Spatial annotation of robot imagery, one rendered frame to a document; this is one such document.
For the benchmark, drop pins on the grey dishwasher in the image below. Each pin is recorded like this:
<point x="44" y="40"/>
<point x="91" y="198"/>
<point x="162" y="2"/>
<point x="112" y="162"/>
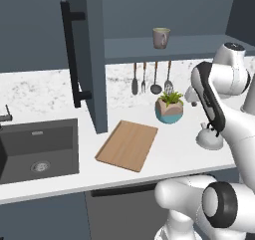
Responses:
<point x="123" y="217"/>

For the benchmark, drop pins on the beige mug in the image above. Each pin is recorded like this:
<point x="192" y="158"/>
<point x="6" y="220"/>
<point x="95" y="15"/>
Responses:
<point x="161" y="38"/>

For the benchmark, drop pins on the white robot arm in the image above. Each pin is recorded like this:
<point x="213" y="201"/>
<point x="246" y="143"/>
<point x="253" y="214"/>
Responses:
<point x="239" y="134"/>

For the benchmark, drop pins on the plant in teal brown pot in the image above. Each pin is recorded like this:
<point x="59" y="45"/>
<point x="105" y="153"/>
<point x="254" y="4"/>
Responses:
<point x="169" y="111"/>

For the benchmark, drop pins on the dark metal tap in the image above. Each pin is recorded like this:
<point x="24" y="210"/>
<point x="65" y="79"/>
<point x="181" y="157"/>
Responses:
<point x="6" y="116"/>

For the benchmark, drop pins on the white grey kettle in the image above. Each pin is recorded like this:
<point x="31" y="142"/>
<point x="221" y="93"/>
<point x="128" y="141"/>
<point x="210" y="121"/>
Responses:
<point x="208" y="140"/>

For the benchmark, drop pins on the dark grey sink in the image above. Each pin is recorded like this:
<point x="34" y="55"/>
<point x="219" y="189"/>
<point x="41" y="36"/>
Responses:
<point x="40" y="151"/>

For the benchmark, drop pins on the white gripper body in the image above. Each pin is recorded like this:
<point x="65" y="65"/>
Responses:
<point x="192" y="94"/>

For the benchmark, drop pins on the dark blue closed cabinet door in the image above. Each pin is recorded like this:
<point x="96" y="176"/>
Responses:
<point x="31" y="26"/>

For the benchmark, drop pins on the dark blue wall cabinet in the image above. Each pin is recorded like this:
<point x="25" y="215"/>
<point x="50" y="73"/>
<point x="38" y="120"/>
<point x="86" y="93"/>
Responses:
<point x="172" y="15"/>

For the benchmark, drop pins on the wooden tray board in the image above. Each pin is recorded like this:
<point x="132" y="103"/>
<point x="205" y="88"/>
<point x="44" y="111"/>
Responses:
<point x="129" y="146"/>

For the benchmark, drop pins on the dark blue base cabinet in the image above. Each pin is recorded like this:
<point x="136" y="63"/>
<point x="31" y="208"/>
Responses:
<point x="227" y="175"/>
<point x="43" y="219"/>

